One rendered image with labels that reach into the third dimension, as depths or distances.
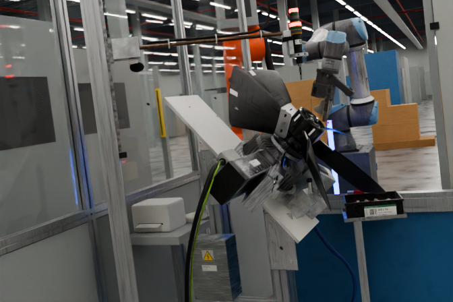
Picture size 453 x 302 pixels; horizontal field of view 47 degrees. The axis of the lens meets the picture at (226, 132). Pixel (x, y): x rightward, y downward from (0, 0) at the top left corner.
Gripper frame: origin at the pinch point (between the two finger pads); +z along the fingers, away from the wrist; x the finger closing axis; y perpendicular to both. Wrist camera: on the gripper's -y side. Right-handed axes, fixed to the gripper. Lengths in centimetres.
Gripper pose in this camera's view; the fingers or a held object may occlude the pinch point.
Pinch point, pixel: (325, 118)
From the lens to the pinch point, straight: 216.7
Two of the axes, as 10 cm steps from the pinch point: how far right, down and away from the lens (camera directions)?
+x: -4.1, 0.9, -9.1
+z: -1.5, 9.7, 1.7
